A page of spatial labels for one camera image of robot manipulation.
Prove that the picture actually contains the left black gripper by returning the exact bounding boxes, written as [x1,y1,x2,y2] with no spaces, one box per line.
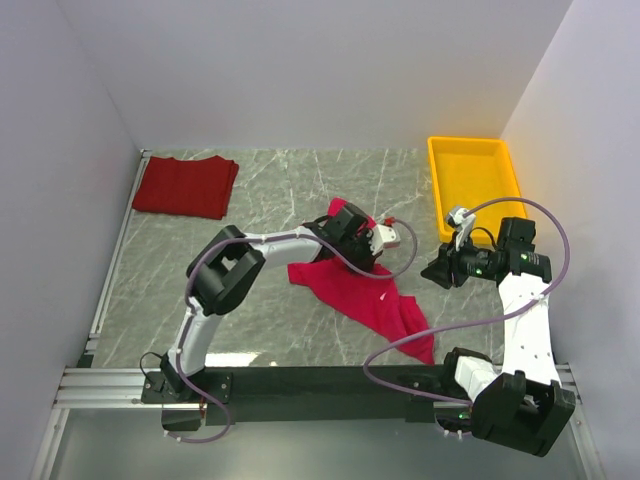
[338,227,383,275]

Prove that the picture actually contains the pink t shirt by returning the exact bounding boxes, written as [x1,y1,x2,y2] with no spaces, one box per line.
[286,197,436,366]

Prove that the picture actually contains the yellow plastic tray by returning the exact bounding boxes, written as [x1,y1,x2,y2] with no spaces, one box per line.
[427,136,520,243]

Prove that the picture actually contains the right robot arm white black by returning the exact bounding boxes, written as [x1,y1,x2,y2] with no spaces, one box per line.
[421,207,576,457]

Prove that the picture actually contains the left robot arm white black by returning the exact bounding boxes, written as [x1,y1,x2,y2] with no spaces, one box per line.
[143,203,399,402]

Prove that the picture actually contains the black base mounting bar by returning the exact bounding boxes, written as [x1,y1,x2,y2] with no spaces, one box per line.
[139,364,494,429]

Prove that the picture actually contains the folded dark red t shirt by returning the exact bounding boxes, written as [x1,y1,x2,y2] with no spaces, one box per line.
[132,155,239,220]

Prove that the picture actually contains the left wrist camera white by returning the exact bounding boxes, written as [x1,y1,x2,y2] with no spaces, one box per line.
[370,217,401,253]

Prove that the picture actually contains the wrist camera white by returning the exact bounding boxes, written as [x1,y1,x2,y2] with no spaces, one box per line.
[445,206,476,251]
[370,217,401,253]

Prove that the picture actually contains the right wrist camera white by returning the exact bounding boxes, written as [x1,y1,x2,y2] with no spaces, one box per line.
[445,206,476,251]

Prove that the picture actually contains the aluminium frame rail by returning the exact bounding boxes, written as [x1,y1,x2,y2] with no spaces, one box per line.
[49,148,584,416]

